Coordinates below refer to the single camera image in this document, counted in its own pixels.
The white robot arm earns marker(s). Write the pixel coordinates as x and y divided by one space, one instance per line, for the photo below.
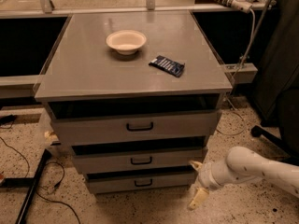
241 165

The grey drawer cabinet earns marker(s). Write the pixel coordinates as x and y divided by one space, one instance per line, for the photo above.
87 79

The grey middle drawer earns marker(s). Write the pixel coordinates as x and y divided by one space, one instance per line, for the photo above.
138 160

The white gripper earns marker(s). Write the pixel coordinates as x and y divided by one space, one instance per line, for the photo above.
206 177

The grey top drawer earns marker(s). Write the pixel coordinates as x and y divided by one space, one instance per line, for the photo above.
79 132

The grey drawer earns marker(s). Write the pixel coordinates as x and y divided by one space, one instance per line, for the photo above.
79 132
138 160
139 182

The black floor stand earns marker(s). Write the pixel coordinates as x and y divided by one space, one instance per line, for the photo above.
26 182

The dark blue snack packet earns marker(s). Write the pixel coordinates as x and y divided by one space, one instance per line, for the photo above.
167 65

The black office chair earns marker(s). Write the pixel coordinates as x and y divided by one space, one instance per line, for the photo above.
276 86

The white bowl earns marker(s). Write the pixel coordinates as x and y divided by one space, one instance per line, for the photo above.
126 42

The grey bottom drawer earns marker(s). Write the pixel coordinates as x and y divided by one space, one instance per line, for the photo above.
139 182

